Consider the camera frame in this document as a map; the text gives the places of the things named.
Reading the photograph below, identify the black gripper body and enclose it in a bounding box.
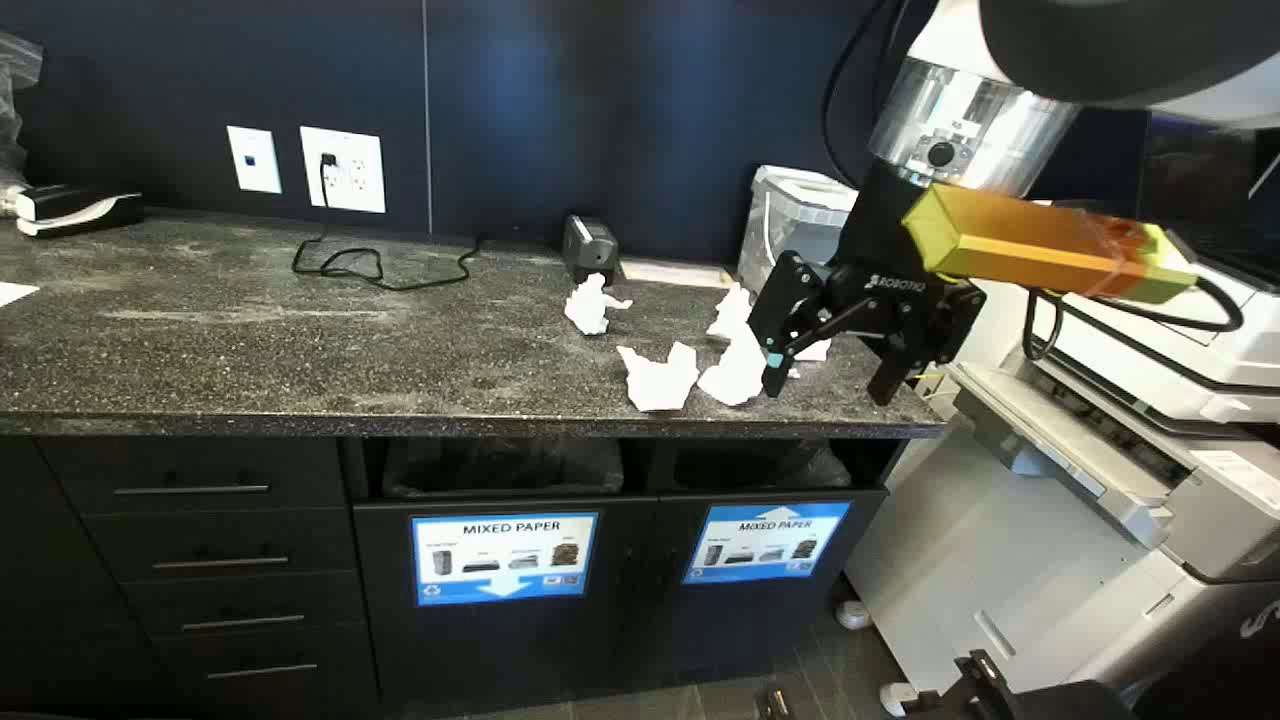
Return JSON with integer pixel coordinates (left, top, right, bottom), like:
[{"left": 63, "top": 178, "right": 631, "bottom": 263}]
[{"left": 810, "top": 157, "right": 988, "bottom": 345}]

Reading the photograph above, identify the black bin with plastic liner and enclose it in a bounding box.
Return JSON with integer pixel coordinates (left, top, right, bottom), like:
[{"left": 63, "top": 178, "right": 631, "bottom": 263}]
[
  {"left": 664, "top": 439, "right": 856, "bottom": 494},
  {"left": 375, "top": 435, "right": 627, "bottom": 504}
]

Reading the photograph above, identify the clear plastic bucket with lid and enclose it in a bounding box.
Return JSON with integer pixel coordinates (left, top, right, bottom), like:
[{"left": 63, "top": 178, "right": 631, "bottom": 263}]
[{"left": 738, "top": 159, "right": 865, "bottom": 303}]

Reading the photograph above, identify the flat cream paper pad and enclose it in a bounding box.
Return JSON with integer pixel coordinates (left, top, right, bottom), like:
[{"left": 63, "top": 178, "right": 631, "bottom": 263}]
[{"left": 618, "top": 257, "right": 738, "bottom": 292}]

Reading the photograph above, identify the small black desk device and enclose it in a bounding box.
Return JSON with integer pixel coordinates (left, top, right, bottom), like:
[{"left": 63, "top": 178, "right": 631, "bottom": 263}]
[{"left": 558, "top": 210, "right": 623, "bottom": 292}]

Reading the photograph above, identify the white office printer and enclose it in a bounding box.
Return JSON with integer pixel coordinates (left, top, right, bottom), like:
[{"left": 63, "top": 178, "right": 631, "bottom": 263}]
[{"left": 838, "top": 242, "right": 1280, "bottom": 720}]

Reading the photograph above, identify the mixed paper sign arrow up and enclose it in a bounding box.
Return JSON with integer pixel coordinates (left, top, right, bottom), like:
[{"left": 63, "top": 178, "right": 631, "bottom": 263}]
[{"left": 679, "top": 494, "right": 856, "bottom": 588}]

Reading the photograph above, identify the dark monitor screen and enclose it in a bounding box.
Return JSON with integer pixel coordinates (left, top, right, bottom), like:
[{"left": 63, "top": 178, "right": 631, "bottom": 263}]
[{"left": 1140, "top": 105, "right": 1280, "bottom": 276}]

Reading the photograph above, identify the black stand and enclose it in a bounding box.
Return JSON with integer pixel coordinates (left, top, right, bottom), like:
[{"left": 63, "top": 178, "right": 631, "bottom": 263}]
[{"left": 932, "top": 646, "right": 1135, "bottom": 720}]

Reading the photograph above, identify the mixed paper sign arrow down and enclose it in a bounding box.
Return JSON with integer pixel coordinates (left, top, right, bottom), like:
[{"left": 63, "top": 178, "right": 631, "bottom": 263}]
[{"left": 409, "top": 508, "right": 601, "bottom": 612}]

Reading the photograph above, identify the black cabinet drawer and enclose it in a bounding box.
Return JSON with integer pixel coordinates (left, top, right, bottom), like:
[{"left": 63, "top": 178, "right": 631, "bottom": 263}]
[
  {"left": 38, "top": 435, "right": 353, "bottom": 514},
  {"left": 78, "top": 510, "right": 355, "bottom": 588},
  {"left": 155, "top": 630, "right": 375, "bottom": 710},
  {"left": 117, "top": 571, "right": 364, "bottom": 643}
]

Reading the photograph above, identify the black device with white paper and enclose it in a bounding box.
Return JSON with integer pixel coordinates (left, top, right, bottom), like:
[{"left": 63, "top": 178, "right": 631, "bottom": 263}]
[{"left": 13, "top": 178, "right": 147, "bottom": 239}]

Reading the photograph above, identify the clear plastic bag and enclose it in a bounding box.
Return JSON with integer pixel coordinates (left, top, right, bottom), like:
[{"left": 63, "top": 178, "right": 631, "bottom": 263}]
[{"left": 0, "top": 33, "right": 47, "bottom": 190}]

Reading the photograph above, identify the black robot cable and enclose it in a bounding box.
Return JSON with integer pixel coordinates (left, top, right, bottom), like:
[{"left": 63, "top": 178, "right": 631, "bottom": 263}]
[{"left": 818, "top": 0, "right": 1253, "bottom": 404}]

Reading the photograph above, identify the white wall outlet plate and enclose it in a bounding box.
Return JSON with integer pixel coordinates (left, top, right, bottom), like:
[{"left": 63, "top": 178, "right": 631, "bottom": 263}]
[{"left": 295, "top": 125, "right": 392, "bottom": 214}]

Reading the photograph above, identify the black power cord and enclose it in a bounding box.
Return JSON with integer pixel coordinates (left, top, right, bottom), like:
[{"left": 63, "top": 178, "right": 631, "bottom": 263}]
[{"left": 289, "top": 152, "right": 487, "bottom": 297}]

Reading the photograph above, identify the white wall switch plate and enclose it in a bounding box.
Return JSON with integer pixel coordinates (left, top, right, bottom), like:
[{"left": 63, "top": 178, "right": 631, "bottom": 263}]
[{"left": 223, "top": 119, "right": 289, "bottom": 199}]

